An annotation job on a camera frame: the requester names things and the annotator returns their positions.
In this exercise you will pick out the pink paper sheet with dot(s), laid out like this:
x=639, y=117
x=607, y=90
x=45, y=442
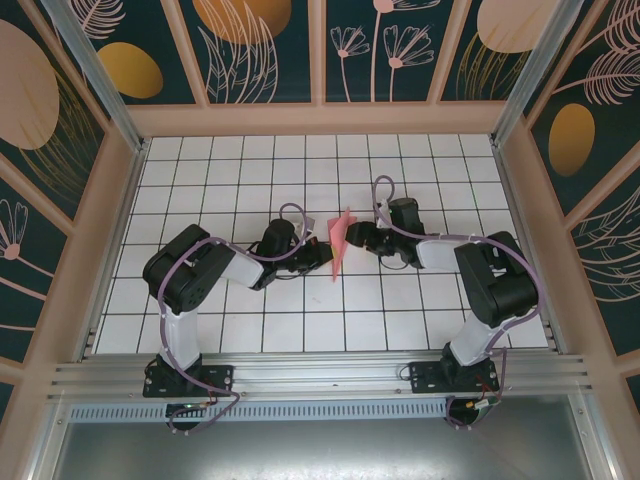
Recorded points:
x=339, y=235

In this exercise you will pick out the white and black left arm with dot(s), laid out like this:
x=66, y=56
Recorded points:
x=180, y=335

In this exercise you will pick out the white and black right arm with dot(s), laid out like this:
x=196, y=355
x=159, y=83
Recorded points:
x=472, y=345

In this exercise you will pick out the grey metal sheet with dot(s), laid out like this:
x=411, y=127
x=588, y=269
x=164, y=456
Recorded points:
x=320, y=450

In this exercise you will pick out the dark panel with flower outlines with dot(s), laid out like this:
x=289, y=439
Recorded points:
x=380, y=50

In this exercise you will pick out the dark panel with feather outline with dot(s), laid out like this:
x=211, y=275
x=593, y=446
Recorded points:
x=610, y=260

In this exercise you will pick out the dark panel with leaf sprays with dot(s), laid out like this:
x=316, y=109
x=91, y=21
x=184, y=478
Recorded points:
x=240, y=50

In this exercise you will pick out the dark panel with pale disc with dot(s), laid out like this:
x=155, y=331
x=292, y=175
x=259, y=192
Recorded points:
x=490, y=40

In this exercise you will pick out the dark panel, feather and oval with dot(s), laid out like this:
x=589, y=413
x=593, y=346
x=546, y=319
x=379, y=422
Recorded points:
x=595, y=100

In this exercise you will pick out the dark panel with orange oval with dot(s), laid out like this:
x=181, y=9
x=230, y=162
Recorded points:
x=130, y=70

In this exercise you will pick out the dark panel, single flower outline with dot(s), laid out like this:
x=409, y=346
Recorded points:
x=20, y=250

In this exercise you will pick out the dark panel, large pale oval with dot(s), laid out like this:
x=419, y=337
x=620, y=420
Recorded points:
x=30, y=90

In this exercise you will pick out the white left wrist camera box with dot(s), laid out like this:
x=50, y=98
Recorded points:
x=307, y=226

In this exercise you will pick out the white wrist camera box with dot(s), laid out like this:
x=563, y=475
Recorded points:
x=307, y=226
x=384, y=206

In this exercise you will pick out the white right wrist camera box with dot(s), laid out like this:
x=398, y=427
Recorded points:
x=384, y=206

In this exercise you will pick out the aluminium mounting rail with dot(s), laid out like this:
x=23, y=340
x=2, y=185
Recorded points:
x=320, y=375

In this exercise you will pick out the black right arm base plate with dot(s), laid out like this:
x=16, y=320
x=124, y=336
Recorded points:
x=425, y=375

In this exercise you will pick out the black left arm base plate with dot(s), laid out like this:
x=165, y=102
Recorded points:
x=220, y=375

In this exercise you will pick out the aluminium table side rail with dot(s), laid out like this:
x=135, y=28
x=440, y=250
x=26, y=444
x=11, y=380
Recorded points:
x=554, y=335
x=89, y=345

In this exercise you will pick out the aluminium corner post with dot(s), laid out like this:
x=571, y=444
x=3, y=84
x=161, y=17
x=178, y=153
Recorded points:
x=95, y=75
x=525, y=75

